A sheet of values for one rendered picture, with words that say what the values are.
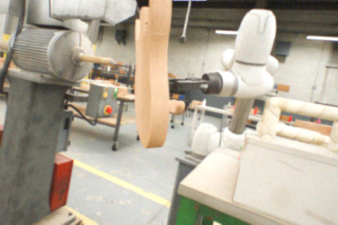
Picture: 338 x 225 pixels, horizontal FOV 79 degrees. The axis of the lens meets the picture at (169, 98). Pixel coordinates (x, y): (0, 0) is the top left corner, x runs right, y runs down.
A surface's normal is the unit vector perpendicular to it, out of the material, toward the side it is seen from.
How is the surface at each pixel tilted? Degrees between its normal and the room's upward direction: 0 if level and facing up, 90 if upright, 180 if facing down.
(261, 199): 90
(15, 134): 90
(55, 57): 97
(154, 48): 104
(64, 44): 87
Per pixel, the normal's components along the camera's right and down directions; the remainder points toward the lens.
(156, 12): 0.26, 0.30
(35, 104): 0.90, 0.19
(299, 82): -0.40, -0.03
